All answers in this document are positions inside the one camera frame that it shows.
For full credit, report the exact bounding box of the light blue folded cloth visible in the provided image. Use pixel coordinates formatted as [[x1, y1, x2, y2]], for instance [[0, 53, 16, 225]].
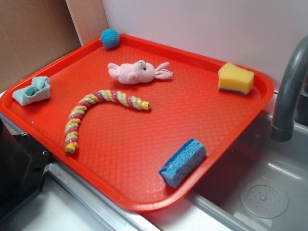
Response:
[[12, 76, 51, 106]]

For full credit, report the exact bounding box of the blue sponge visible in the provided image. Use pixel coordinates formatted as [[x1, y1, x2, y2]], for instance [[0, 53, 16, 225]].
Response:
[[159, 139, 207, 188]]

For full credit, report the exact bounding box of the blue crocheted ball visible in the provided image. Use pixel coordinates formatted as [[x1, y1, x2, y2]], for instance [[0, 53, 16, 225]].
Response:
[[101, 28, 120, 49]]

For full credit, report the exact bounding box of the pink plush bunny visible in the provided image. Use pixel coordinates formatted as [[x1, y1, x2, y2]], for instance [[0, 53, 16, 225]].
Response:
[[107, 60, 173, 85]]

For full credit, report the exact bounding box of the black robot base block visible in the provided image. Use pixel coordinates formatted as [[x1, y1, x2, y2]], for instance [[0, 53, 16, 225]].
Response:
[[0, 122, 50, 220]]

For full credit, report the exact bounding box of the brown cardboard panel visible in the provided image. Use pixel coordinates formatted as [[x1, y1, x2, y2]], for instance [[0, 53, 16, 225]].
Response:
[[0, 0, 80, 91]]

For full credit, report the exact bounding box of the red plastic tray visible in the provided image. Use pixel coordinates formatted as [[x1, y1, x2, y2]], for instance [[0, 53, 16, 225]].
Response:
[[0, 35, 274, 212]]

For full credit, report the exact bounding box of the multicolour twisted rope toy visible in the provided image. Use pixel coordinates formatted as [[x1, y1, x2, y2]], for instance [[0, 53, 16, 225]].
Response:
[[64, 90, 152, 154]]

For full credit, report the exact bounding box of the grey faucet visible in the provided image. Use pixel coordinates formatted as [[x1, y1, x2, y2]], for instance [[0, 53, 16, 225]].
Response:
[[271, 37, 308, 142]]

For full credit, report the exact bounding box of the yellow sponge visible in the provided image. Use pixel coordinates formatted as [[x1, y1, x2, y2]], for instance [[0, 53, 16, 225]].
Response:
[[218, 63, 255, 95]]

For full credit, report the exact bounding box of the grey toy sink basin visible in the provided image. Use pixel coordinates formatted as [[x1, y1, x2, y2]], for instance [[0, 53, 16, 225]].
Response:
[[188, 114, 308, 231]]

